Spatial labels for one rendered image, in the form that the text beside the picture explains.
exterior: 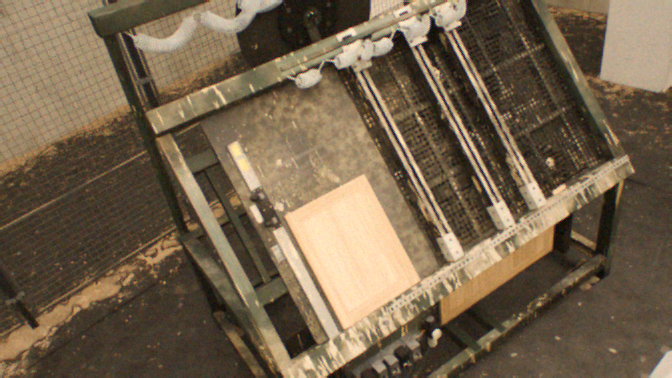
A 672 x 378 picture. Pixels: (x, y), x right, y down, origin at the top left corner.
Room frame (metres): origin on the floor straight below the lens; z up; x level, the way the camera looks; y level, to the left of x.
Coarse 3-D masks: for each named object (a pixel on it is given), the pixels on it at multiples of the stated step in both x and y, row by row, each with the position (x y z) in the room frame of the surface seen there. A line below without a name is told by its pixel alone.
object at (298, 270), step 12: (240, 156) 2.15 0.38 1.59; (240, 168) 2.11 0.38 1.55; (252, 180) 2.08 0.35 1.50; (264, 216) 1.98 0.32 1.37; (276, 240) 1.93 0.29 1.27; (288, 240) 1.92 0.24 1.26; (288, 252) 1.88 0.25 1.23; (288, 264) 1.87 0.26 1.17; (300, 264) 1.85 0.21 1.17; (300, 276) 1.81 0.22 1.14; (312, 288) 1.78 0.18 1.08; (312, 300) 1.75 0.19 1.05; (324, 312) 1.72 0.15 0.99; (324, 324) 1.68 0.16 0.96
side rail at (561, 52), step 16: (528, 0) 3.05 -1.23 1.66; (528, 16) 3.05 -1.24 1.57; (544, 16) 2.98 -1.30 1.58; (544, 32) 2.94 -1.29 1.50; (560, 32) 2.94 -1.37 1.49; (544, 48) 2.94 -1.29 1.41; (560, 48) 2.87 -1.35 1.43; (560, 64) 2.83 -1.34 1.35; (576, 64) 2.82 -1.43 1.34; (576, 80) 2.76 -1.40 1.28; (576, 96) 2.73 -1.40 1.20; (592, 96) 2.71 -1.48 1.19; (592, 112) 2.64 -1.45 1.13; (592, 128) 2.62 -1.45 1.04; (608, 128) 2.60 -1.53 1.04; (608, 144) 2.53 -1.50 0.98
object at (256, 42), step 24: (288, 0) 2.88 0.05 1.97; (312, 0) 2.94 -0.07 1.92; (336, 0) 3.02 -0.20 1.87; (360, 0) 3.08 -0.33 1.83; (240, 24) 2.77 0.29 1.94; (264, 24) 2.82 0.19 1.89; (288, 24) 2.87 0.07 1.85; (312, 24) 2.89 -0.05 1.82; (336, 24) 3.01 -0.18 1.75; (240, 48) 2.76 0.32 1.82; (264, 48) 2.81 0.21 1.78; (288, 48) 2.87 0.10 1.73
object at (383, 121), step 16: (352, 32) 2.60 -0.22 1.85; (352, 48) 2.55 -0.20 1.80; (368, 48) 2.44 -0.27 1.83; (352, 64) 2.49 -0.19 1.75; (368, 64) 2.51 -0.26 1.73; (352, 80) 2.54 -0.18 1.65; (368, 80) 2.49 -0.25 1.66; (368, 96) 2.43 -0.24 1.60; (384, 112) 2.39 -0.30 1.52; (384, 128) 2.34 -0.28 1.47; (400, 144) 2.30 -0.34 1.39; (400, 160) 2.25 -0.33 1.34; (416, 176) 2.21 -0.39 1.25; (416, 192) 2.16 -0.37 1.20; (432, 208) 2.11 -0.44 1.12; (432, 224) 2.07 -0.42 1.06; (448, 240) 2.00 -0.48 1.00; (448, 256) 1.97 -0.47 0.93
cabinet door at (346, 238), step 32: (352, 192) 2.14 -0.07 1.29; (288, 224) 1.99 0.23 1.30; (320, 224) 2.01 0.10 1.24; (352, 224) 2.03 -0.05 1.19; (384, 224) 2.05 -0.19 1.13; (320, 256) 1.90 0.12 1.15; (352, 256) 1.93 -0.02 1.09; (384, 256) 1.95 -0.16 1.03; (352, 288) 1.82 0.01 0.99; (384, 288) 1.84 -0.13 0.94; (352, 320) 1.72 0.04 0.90
